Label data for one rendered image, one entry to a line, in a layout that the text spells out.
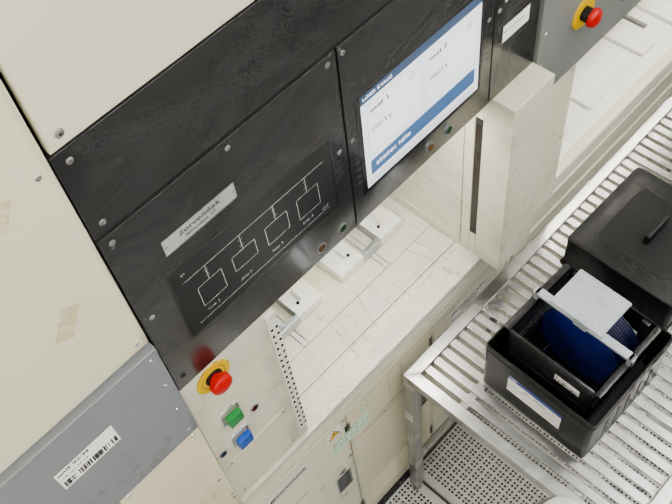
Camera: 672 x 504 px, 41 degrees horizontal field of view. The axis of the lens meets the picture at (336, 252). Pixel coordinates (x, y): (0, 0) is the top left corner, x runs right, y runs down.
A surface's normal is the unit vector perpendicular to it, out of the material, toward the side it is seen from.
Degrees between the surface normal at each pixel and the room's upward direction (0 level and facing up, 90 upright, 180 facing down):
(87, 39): 92
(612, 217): 0
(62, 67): 93
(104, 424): 90
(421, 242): 0
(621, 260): 0
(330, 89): 90
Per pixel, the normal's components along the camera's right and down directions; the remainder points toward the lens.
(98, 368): 0.72, 0.54
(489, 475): -0.09, -0.55
